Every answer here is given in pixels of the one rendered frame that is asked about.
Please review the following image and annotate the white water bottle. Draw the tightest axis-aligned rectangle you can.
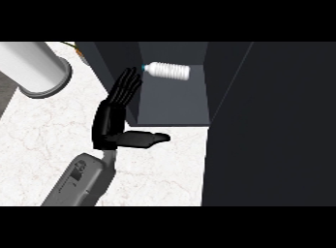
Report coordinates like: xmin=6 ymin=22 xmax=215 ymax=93
xmin=140 ymin=61 xmax=192 ymax=81

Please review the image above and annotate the small orange and green object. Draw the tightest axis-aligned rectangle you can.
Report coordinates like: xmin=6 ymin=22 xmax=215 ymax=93
xmin=63 ymin=42 xmax=90 ymax=66

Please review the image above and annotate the dark grey cabinet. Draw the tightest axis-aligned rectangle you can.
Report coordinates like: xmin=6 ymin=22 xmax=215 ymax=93
xmin=74 ymin=42 xmax=253 ymax=128

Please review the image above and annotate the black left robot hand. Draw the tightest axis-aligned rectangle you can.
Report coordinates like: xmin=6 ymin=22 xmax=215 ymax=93
xmin=91 ymin=67 xmax=171 ymax=151

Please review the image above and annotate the dark grey cabinet door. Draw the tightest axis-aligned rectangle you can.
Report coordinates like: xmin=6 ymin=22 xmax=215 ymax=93
xmin=200 ymin=42 xmax=336 ymax=207

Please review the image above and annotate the white cylindrical appliance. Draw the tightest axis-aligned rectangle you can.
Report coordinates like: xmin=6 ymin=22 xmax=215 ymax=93
xmin=0 ymin=42 xmax=72 ymax=100

